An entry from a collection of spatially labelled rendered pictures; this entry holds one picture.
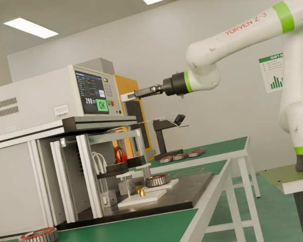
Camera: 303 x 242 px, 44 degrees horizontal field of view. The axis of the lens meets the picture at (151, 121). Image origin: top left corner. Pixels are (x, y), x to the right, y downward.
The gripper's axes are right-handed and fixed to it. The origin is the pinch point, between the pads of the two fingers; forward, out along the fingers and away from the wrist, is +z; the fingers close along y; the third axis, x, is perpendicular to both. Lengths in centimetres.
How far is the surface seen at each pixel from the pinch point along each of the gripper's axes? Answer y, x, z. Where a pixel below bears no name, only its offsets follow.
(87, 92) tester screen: -20.3, 3.2, 9.7
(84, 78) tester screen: -20.5, 9.0, 9.8
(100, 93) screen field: -7.3, 3.6, 9.7
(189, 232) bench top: -67, -44, -29
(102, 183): -21.0, -32.5, 11.3
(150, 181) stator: -1.6, -37.4, -1.6
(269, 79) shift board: 512, 34, -86
